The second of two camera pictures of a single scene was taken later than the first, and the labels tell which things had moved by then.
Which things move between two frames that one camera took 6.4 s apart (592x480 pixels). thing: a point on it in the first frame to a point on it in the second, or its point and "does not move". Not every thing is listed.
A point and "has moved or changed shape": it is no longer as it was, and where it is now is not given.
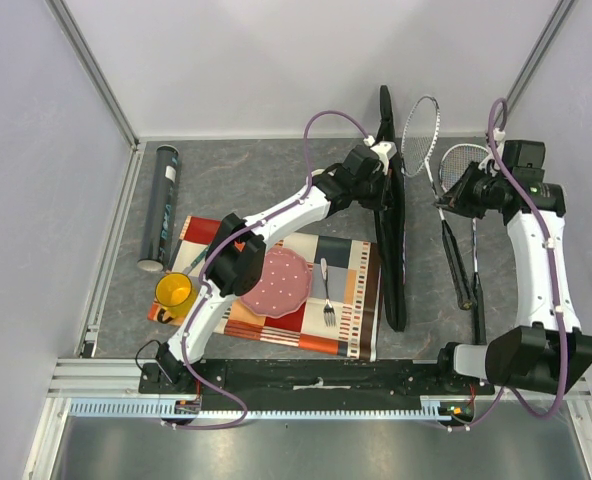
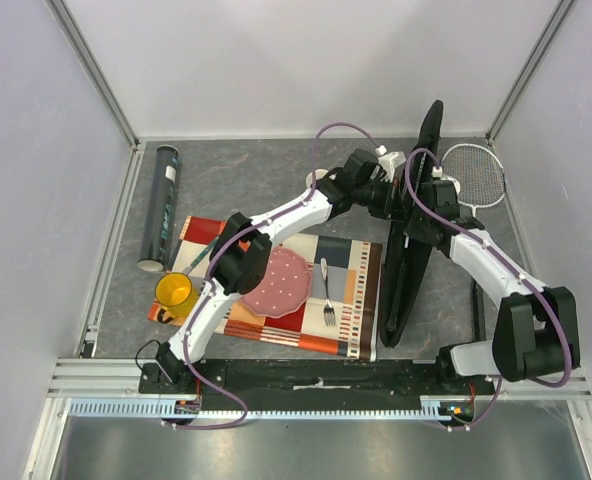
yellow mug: [175, 294] does not move
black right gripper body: [460, 191] to [417, 220]
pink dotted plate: [285, 285] does not move
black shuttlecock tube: [159, 209] does not move
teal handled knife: [189, 268] does not move
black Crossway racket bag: [390, 226] has moved or changed shape
